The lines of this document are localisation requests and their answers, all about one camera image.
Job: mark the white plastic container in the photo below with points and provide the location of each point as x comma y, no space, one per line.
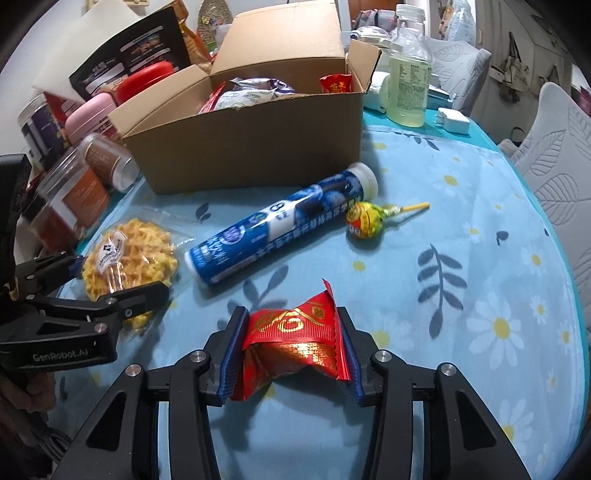
376,92

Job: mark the red gold snack packet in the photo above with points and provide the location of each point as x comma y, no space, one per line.
295,341
336,84

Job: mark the clear jar with dark red contents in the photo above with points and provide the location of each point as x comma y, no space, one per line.
55,230

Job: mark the clear bag of yellow snacks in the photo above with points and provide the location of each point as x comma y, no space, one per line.
134,249

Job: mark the grey leaf pattern chair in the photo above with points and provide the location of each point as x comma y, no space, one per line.
554,175
461,69

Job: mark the clear plastic bottle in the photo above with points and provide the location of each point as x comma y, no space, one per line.
408,87

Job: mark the clear jar with brown label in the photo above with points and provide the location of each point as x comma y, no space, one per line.
104,157
78,194

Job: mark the red canister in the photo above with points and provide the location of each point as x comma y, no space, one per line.
143,78

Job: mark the butterfly wall decoration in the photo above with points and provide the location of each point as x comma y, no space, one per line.
515,69
549,78

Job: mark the lollipop with yellow stick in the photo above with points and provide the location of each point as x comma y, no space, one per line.
364,220

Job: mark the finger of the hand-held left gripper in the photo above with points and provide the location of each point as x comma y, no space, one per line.
51,272
138,297

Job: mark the dark jar with purple label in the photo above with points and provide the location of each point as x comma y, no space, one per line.
41,134

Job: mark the blue tube with white cap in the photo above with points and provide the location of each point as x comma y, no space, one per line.
277,221

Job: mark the white charger plug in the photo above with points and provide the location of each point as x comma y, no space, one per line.
455,121

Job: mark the white snack packet green print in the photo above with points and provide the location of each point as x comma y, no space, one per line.
249,98

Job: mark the cardboard box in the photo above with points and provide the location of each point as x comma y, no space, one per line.
258,138

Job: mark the pale blue box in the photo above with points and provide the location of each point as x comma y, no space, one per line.
438,94

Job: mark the black printed bag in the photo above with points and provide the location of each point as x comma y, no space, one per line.
134,41

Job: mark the red and white packet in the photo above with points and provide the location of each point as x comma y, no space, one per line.
211,100

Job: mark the orange snack bag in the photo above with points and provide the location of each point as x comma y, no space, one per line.
194,46

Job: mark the person's left hand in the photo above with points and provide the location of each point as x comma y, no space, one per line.
27,392

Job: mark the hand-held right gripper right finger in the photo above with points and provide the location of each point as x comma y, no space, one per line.
355,378

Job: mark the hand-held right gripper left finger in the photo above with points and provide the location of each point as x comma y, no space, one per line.
233,360

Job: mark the blue floral tablecloth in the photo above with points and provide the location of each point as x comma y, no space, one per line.
461,323

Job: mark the red box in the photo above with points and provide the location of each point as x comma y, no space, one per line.
62,108

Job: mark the cream paper bag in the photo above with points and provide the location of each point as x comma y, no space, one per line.
92,41

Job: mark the pink canister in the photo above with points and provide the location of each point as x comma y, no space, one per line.
90,113

